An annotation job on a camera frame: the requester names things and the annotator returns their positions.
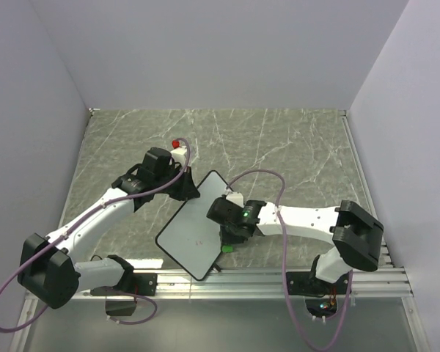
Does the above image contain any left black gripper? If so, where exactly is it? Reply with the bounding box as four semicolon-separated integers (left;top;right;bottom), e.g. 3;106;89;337
155;164;199;202

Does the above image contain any green whiteboard eraser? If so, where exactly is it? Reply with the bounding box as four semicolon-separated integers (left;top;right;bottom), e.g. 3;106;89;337
221;245;234;254

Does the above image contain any small black-framed whiteboard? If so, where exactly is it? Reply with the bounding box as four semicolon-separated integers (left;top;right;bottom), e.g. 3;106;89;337
155;170;227;281

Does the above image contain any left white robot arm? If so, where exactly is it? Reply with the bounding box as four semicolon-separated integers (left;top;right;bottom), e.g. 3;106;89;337
17;144;200;309

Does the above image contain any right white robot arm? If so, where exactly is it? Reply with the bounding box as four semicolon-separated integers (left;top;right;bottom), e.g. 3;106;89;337
207;194;384;293

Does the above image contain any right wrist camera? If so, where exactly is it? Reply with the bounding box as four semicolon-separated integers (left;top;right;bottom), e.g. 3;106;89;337
223;189;245;208

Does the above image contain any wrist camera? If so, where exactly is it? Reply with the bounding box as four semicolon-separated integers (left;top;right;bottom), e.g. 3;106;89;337
223;189;245;208
170;139;191;166

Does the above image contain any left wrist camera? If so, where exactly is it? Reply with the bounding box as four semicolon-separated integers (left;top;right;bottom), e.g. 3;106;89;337
170;139;191;166

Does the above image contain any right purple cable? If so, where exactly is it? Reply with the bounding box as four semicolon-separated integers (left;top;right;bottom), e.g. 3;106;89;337
225;169;355;352

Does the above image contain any purple cable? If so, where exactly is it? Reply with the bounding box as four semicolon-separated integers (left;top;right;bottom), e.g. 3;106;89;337
225;169;355;352
0;137;191;334

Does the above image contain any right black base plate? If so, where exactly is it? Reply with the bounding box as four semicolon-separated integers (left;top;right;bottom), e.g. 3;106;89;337
286;271;349;298

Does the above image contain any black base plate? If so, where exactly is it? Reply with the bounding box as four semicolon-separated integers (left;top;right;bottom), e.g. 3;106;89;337
90;273;158;296
286;271;349;298

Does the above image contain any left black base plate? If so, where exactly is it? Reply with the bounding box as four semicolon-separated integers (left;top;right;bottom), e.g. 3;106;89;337
90;273;158;296

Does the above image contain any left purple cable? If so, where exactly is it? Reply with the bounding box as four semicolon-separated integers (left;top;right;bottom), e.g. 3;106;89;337
0;137;191;334

